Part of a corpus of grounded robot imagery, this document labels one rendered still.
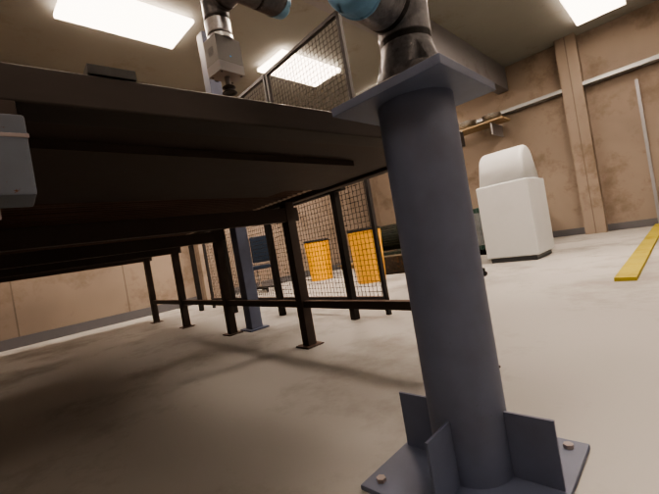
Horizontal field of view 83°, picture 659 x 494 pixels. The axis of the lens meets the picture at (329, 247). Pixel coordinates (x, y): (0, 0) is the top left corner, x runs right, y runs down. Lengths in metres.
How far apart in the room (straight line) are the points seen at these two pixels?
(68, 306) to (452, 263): 5.33
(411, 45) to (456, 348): 0.64
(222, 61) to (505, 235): 4.17
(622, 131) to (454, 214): 7.19
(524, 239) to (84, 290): 5.50
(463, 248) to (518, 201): 4.03
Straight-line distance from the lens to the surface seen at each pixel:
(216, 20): 1.26
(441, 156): 0.82
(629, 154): 7.90
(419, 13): 0.95
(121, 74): 0.81
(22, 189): 0.70
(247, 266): 3.03
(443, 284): 0.81
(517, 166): 4.92
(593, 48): 8.27
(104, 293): 5.86
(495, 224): 4.93
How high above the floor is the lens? 0.56
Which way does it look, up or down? level
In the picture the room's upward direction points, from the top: 10 degrees counter-clockwise
